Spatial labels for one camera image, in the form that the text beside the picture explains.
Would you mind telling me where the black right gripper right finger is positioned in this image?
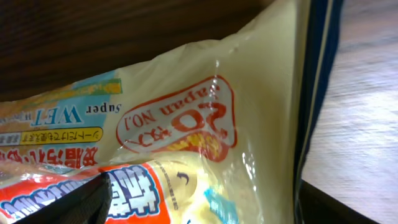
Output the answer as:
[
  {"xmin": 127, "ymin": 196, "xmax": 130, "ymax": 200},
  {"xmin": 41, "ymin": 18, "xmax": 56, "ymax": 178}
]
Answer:
[{"xmin": 295, "ymin": 180, "xmax": 379, "ymax": 224}]

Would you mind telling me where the yellow wipes bag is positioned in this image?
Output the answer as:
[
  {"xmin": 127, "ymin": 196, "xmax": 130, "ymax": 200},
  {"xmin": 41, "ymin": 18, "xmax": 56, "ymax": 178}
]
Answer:
[{"xmin": 1, "ymin": 1, "xmax": 343, "ymax": 223}]

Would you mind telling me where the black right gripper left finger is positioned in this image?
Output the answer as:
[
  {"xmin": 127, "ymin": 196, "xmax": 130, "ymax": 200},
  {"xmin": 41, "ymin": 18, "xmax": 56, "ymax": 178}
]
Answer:
[{"xmin": 14, "ymin": 174, "xmax": 111, "ymax": 224}]

